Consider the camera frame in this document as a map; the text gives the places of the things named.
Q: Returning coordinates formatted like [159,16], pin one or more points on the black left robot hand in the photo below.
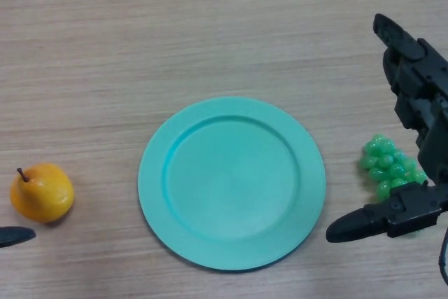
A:
[14,236]

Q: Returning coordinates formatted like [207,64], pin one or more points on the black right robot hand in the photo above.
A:
[413,208]

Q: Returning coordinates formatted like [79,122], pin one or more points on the yellow pear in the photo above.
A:
[42,194]

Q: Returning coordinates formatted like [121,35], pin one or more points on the teal round plate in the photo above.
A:
[232,185]

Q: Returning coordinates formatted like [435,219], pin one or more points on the green grape bunch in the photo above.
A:
[379,157]

